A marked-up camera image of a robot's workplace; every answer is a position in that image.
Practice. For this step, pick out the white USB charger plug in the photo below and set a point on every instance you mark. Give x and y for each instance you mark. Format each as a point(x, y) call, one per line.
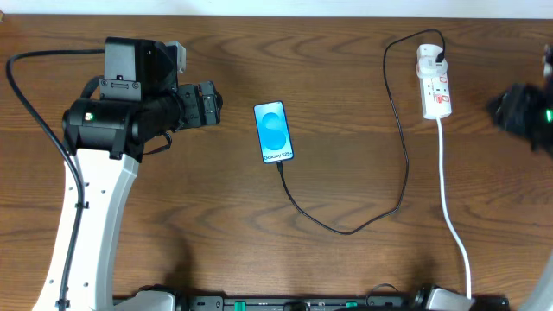
point(430, 52)

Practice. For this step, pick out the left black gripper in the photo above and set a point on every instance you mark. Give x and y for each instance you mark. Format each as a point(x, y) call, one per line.
point(190, 105)

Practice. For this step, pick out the blue screen Galaxy smartphone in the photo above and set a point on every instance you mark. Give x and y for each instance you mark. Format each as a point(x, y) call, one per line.
point(273, 132)

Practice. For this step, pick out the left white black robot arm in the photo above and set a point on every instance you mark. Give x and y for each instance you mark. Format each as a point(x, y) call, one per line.
point(137, 98)

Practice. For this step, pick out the white power strip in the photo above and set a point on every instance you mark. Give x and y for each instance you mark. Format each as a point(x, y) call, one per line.
point(435, 96)

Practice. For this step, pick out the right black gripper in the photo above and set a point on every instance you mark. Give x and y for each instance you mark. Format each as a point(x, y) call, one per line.
point(513, 117)

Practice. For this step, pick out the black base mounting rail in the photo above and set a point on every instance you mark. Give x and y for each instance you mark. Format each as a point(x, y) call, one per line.
point(294, 303)

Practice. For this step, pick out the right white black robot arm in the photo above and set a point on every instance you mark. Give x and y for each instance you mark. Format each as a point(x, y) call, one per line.
point(539, 139)

